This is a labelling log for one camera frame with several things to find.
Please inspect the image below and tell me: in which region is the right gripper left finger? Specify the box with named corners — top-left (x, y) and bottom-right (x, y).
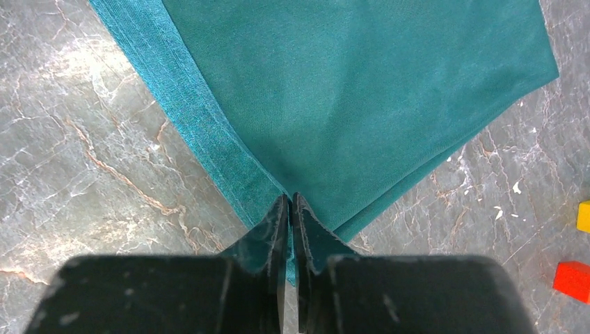
top-left (26, 195), bottom-right (289, 333)

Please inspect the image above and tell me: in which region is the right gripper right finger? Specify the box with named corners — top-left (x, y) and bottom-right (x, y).
top-left (291, 193), bottom-right (534, 333)

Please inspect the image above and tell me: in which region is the yellow cube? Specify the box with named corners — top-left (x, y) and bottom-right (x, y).
top-left (576, 200), bottom-right (590, 233)

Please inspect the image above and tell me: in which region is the teal cloth napkin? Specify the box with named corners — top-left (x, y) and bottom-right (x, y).
top-left (88, 0), bottom-right (561, 287)

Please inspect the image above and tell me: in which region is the red cube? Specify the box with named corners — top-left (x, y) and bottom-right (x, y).
top-left (552, 261), bottom-right (589, 304)

